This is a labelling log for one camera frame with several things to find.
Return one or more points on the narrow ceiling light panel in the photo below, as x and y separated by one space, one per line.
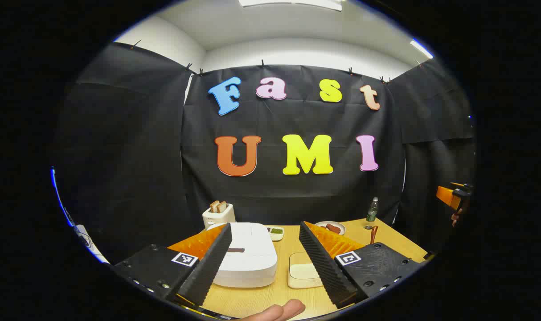
421 49

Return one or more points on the clear box of rice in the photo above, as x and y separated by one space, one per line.
301 272

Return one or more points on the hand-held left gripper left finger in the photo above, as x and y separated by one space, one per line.
208 267

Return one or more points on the white round plate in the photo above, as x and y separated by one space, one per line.
339 232

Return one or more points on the green label plastic bottle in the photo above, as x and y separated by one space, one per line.
372 214

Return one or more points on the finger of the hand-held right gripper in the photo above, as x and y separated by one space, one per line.
446 196

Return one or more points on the white rice cooker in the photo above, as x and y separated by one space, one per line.
252 263

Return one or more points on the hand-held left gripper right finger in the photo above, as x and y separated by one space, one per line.
324 267

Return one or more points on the toast slice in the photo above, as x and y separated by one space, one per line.
223 206
214 206

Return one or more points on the brown wooden spoon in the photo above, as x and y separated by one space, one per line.
374 234

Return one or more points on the small divided condiment dish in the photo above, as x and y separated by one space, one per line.
276 232

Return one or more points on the white toaster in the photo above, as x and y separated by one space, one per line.
217 219

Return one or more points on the white object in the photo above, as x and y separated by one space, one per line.
90 247

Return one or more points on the large ceiling light panel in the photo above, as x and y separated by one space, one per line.
293 3

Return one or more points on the black backdrop cloth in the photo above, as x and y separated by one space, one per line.
119 156

